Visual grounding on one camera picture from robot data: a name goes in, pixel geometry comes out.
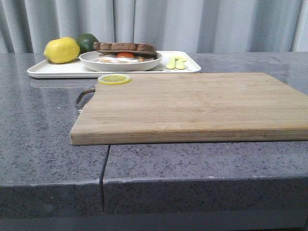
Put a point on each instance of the yellow plastic knife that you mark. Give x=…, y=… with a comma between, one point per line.
x=180, y=62

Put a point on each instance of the wooden cutting board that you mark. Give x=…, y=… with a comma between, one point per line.
x=193, y=107

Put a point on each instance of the white rectangular tray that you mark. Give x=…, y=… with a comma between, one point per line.
x=76, y=69

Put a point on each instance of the green lime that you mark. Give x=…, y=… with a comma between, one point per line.
x=85, y=42

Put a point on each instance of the bread slice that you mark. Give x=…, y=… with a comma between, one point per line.
x=117, y=47
x=149, y=58

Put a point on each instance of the white round plate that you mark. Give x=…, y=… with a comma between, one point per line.
x=109, y=63

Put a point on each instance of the yellow plastic fork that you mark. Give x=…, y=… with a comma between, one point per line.
x=172, y=63

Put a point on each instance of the metal cutting board handle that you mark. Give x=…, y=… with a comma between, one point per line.
x=84, y=97

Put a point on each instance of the yellow lemon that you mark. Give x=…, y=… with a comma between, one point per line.
x=63, y=50

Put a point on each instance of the lemon slice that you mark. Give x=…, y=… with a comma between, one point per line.
x=114, y=79

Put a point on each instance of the fried egg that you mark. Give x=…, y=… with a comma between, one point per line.
x=122, y=57

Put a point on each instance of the grey curtain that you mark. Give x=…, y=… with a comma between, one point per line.
x=194, y=26

